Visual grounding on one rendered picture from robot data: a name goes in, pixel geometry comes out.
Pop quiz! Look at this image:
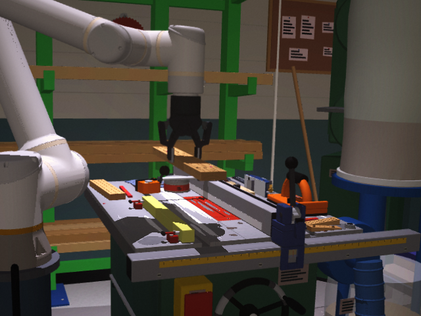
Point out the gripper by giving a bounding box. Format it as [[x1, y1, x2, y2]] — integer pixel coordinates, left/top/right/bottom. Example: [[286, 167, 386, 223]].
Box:
[[157, 94, 214, 162]]

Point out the pine offcut board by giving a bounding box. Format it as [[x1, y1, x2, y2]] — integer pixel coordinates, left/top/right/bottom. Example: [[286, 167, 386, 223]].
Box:
[[152, 145, 228, 182]]

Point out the yellow batten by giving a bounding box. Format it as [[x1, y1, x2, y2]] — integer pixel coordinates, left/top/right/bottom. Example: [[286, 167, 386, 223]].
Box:
[[141, 196, 195, 244]]

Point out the grey rip fence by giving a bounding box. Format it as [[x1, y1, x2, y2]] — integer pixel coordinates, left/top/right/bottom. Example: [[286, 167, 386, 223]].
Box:
[[196, 179, 281, 232]]

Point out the short pine board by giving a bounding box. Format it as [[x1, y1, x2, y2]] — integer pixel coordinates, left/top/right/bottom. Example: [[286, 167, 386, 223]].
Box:
[[89, 178, 127, 201]]

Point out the black fence lock lever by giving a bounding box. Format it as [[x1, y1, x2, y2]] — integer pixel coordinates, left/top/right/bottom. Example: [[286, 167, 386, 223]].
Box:
[[284, 157, 309, 211]]

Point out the red circular saw blade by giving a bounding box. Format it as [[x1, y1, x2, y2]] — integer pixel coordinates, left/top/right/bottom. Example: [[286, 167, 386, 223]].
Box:
[[111, 13, 146, 31]]

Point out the blue fence head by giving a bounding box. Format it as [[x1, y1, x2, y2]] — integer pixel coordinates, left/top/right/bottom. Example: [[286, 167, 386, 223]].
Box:
[[270, 201, 307, 275]]

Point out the brown notice board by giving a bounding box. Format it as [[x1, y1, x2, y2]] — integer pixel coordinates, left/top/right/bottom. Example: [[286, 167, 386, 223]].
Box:
[[265, 0, 337, 74]]

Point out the green table saw body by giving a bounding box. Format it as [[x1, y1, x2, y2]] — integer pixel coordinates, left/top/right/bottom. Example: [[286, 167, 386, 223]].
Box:
[[84, 177, 421, 316]]

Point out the red round tin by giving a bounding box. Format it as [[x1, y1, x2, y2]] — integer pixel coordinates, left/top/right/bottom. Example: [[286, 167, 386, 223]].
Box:
[[163, 175, 189, 193]]

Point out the orange box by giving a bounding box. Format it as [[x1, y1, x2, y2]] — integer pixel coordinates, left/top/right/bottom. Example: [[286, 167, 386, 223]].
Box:
[[136, 178, 161, 194]]

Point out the long wooden plank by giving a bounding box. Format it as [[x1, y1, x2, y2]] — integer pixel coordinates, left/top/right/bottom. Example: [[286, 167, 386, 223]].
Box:
[[28, 65, 274, 86], [41, 218, 112, 254], [0, 139, 264, 165]]

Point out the tan push stick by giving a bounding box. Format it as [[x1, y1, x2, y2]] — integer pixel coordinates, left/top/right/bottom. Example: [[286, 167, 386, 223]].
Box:
[[226, 178, 257, 196]]

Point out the grey splitter guard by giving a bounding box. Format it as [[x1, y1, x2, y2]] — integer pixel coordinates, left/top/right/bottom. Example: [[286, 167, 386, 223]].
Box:
[[163, 198, 228, 239]]

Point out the blue box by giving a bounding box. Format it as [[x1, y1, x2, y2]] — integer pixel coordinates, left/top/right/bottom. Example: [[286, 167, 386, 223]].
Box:
[[243, 173, 272, 198]]

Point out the red throat plate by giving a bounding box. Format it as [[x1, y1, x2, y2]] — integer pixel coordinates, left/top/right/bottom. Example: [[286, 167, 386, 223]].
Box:
[[182, 196, 241, 222]]

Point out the green lumber rack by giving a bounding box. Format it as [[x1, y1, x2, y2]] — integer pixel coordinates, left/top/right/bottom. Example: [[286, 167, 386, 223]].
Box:
[[34, 0, 264, 291]]

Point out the wooden pole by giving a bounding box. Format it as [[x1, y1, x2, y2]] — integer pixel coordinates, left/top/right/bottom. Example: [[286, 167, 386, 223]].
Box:
[[291, 65, 319, 202]]

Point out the orange push block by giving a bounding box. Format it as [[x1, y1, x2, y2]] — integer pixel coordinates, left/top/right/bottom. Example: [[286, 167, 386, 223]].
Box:
[[266, 178, 330, 215]]

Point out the dark green machine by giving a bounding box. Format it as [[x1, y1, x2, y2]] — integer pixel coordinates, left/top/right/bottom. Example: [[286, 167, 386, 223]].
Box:
[[316, 0, 350, 199]]

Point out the wooden featherboard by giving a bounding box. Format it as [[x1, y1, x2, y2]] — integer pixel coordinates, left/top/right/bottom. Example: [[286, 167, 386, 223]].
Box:
[[304, 215, 343, 236]]

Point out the red stop button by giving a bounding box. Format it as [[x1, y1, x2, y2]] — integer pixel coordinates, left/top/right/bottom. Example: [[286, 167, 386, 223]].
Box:
[[184, 290, 209, 316]]

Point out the black and white handwheel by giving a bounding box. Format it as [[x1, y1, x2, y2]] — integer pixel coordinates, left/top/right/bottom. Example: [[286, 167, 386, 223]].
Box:
[[214, 277, 307, 316]]

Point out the white label card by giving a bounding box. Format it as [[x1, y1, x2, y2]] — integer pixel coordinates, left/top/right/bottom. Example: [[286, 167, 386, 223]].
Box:
[[278, 267, 310, 286]]

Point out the white and blue dust collector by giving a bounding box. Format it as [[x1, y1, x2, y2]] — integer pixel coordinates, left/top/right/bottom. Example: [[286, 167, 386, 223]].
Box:
[[316, 0, 421, 316]]

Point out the clear plastic bin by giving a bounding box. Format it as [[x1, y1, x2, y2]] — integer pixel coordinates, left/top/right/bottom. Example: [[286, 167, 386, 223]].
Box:
[[323, 252, 421, 316]]

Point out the white hanging cord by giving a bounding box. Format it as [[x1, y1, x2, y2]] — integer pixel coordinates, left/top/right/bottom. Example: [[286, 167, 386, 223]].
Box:
[[268, 0, 284, 194]]

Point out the yellow switch box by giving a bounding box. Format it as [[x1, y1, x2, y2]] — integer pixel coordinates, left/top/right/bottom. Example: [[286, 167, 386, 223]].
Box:
[[173, 275, 214, 316]]

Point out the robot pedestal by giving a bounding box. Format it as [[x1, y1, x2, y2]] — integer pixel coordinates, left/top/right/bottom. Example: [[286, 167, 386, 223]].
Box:
[[0, 251, 61, 316]]

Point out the black cable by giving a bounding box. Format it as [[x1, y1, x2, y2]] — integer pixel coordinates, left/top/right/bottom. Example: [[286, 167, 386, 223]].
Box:
[[11, 263, 21, 316]]

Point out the blue ribbed hose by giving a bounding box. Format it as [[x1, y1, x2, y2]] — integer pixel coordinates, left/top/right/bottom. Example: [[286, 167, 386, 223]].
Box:
[[353, 259, 386, 309]]

